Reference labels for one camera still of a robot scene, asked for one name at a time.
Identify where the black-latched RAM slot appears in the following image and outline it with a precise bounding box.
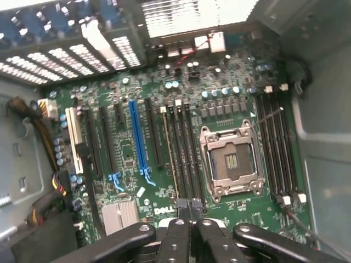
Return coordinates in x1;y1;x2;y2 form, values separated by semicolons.
271;93;298;198
256;94;283;203
183;102;205;201
167;105;190;199

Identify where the silver chipset heatsink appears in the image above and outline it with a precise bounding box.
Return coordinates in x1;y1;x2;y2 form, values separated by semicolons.
101;200;139;236

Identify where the silver CPU socket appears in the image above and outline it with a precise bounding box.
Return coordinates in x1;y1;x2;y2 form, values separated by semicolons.
199;125;266;205

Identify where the green Dell motherboard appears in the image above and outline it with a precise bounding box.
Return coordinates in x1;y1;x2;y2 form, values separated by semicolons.
38;30;316;247

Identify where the blue expansion slot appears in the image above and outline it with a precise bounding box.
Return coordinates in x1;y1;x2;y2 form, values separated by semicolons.
128;100;157;187

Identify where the long black expansion slot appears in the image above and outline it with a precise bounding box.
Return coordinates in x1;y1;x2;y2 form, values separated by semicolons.
84;109;104;178
144;98;164;168
99;106;117;173

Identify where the black plastic block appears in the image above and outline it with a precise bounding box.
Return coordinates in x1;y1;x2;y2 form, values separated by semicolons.
0;210;80;263

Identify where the short black expansion slot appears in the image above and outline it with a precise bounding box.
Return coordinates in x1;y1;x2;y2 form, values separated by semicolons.
114;103;124;124

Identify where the thin metal locking lever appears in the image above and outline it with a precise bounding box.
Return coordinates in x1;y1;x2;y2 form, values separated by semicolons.
235;106;285;133

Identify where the white expansion slot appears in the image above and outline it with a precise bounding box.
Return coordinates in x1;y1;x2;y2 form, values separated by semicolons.
65;106;84;175

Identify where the grey metal PC case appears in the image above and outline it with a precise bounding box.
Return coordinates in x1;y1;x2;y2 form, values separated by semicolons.
0;0;351;263

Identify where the white power connector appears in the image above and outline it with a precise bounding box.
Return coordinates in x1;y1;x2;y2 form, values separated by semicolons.
38;98;59;119

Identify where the white fan connector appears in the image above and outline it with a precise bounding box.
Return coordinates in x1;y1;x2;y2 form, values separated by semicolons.
210;31;227;53

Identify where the blue plastic card retainer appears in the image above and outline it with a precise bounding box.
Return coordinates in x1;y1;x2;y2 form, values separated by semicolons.
0;0;129;53

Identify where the thin black wire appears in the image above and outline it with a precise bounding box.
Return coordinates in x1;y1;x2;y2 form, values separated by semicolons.
276;196;326;249

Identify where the coloured wire bundle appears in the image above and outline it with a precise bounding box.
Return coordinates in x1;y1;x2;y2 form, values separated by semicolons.
26;172;69;227

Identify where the yellow black wire bundle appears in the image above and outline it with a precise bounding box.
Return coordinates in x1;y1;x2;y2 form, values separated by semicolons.
5;95;60;171

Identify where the red black twisted wire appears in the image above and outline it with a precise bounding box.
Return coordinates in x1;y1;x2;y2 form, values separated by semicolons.
175;31;220;71

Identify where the black cable loop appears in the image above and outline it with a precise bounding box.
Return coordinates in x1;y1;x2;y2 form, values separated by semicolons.
285;59;313;94

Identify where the white plastic bracket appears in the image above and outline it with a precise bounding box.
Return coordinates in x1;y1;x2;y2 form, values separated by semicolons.
81;20;127;70

